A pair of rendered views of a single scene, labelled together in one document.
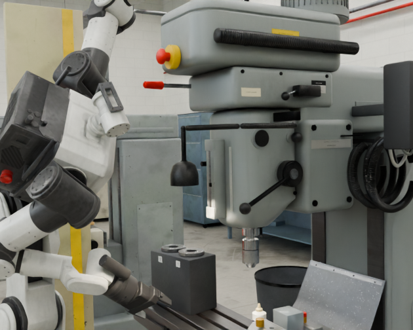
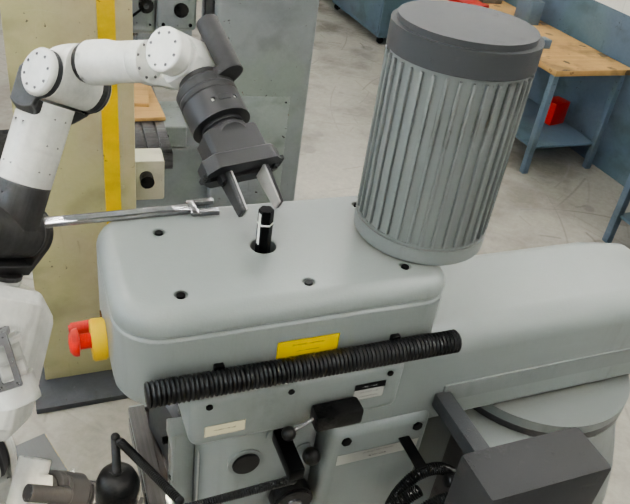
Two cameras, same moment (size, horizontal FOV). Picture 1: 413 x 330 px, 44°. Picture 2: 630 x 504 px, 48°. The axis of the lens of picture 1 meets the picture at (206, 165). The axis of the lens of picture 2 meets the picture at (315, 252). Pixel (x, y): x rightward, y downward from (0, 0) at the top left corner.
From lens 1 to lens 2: 110 cm
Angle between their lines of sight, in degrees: 31
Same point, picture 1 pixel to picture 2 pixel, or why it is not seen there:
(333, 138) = (383, 444)
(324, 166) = (356, 478)
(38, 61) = not seen: outside the picture
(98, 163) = not seen: outside the picture
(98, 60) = (21, 208)
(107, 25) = (44, 131)
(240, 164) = (208, 483)
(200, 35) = (126, 368)
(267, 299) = not seen: hidden behind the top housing
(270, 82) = (267, 407)
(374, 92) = (490, 364)
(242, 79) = (209, 416)
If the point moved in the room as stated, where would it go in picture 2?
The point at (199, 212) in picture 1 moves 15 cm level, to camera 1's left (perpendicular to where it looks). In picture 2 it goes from (375, 17) to (362, 15)
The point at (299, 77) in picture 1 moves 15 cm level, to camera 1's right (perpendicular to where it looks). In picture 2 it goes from (330, 387) to (431, 409)
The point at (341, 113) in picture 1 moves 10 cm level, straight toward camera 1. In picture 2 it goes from (410, 406) to (390, 448)
